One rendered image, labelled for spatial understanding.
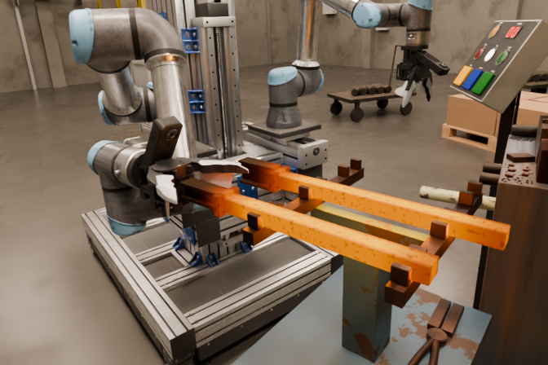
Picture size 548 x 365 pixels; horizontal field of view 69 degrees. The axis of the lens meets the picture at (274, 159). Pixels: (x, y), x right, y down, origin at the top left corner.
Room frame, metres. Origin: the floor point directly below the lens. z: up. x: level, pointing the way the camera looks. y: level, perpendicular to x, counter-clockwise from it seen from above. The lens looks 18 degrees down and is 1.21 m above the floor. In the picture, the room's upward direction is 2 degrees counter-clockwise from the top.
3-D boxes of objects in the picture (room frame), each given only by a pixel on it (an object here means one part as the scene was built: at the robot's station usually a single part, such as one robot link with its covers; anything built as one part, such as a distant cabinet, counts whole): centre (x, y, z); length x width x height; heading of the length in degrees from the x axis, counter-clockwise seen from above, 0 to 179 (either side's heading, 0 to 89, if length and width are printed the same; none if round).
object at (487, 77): (1.30, -0.70, 1.01); 0.07 x 0.05 x 0.07; 172
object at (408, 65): (1.38, -0.49, 1.07); 0.09 x 0.08 x 0.12; 37
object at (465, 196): (0.63, -0.22, 0.96); 0.23 x 0.06 x 0.02; 49
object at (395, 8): (1.43, -0.41, 1.23); 0.11 x 0.11 x 0.08; 44
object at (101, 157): (0.77, 0.32, 0.96); 0.11 x 0.08 x 0.09; 50
